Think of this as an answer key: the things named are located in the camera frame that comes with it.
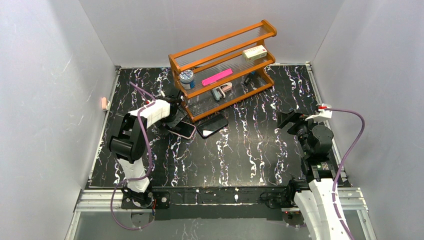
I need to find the phone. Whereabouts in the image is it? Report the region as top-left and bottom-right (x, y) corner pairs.
(168, 121), (196, 140)

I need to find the orange wooden shelf rack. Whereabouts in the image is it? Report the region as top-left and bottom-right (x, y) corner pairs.
(168, 19), (277, 123)

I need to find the aluminium front frame rail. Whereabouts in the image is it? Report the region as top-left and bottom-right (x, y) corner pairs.
(64, 187), (379, 240)

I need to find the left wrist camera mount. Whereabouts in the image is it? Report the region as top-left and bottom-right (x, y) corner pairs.
(142, 99), (169, 109)

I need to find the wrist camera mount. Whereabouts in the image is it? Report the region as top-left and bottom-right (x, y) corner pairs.
(305, 103), (333, 123)
(142, 99), (169, 109)

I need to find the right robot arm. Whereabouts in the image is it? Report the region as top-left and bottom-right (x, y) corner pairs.
(277, 105), (354, 240)

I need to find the small black clip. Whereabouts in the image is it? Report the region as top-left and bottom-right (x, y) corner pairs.
(243, 73), (255, 85)

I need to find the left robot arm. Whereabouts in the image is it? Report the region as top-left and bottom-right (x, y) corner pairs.
(107, 96), (196, 193)

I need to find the black smartphone on table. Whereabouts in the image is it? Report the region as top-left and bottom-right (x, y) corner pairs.
(197, 113), (229, 139)

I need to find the pink wall hook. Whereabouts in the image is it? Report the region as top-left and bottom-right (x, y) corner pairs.
(101, 97), (111, 111)

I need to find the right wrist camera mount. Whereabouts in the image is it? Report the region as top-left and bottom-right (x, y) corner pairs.
(305, 103), (333, 123)

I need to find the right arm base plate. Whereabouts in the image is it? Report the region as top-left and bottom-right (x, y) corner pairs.
(258, 185), (309, 209)

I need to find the cream rectangular box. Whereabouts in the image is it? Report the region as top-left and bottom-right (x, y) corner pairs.
(242, 45), (268, 62)

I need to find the pink flat bar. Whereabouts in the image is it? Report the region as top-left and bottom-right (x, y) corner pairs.
(201, 68), (233, 86)

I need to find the blue lidded jar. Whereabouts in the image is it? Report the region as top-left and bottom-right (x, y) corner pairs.
(179, 69), (196, 90)

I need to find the pink and blue stapler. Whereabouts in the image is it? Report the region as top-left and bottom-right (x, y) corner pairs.
(211, 82), (233, 102)

